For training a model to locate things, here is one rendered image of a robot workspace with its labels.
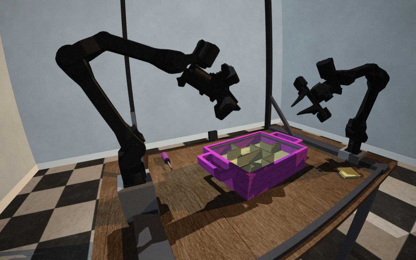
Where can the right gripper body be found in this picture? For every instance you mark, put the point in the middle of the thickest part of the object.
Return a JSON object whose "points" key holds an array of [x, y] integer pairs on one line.
{"points": [[225, 104]]}

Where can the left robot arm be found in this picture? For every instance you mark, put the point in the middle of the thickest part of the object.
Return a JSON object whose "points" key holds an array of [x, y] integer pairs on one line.
{"points": [[377, 79]]}

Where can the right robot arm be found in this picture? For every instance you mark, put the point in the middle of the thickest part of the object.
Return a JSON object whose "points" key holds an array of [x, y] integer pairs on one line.
{"points": [[74, 61]]}

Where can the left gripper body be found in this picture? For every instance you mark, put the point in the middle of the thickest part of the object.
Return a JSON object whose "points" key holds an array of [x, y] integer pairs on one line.
{"points": [[323, 114]]}

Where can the pink-handled screwdriver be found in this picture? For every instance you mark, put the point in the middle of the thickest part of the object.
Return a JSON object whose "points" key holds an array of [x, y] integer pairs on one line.
{"points": [[166, 158]]}

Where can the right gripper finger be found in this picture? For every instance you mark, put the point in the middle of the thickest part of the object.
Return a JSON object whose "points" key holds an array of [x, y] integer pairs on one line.
{"points": [[229, 93], [237, 107]]}

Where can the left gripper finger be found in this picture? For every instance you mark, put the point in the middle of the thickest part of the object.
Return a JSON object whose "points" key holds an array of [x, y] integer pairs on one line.
{"points": [[312, 109], [301, 94]]}

